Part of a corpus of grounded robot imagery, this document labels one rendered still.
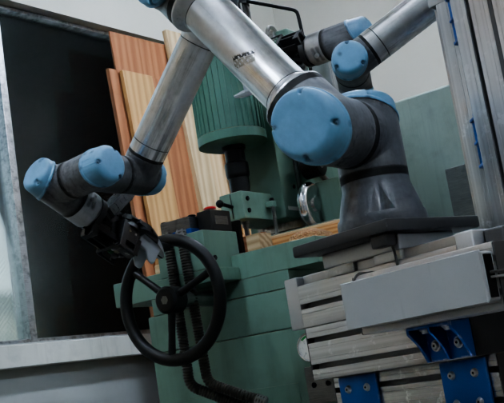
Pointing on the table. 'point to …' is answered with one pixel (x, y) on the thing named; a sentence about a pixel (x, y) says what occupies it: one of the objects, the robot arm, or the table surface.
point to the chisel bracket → (248, 207)
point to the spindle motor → (226, 113)
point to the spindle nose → (237, 167)
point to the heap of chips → (310, 233)
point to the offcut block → (261, 240)
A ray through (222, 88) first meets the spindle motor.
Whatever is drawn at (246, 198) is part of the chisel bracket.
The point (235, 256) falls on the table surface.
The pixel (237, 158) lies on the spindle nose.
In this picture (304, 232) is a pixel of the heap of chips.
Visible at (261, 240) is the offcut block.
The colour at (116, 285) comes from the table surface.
